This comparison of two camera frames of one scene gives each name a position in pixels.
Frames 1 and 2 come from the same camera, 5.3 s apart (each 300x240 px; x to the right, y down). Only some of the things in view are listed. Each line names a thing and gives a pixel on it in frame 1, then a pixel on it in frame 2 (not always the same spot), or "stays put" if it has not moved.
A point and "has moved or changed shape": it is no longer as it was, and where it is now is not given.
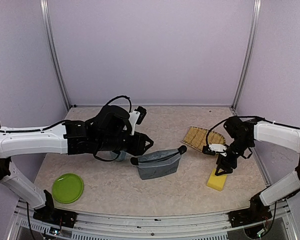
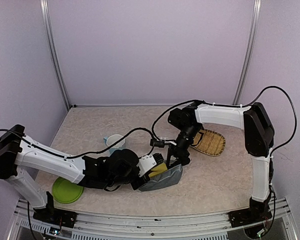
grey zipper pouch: (159, 163) has moved or changed shape
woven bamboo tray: (196, 137) stays put
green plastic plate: (67, 188) stays put
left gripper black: (138, 149) -> (137, 185)
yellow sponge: (216, 182) -> (158, 170)
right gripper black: (225, 162) -> (181, 153)
